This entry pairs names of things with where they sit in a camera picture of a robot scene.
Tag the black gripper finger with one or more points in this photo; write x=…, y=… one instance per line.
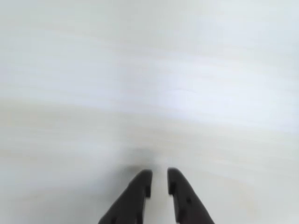
x=133, y=198
x=187, y=200

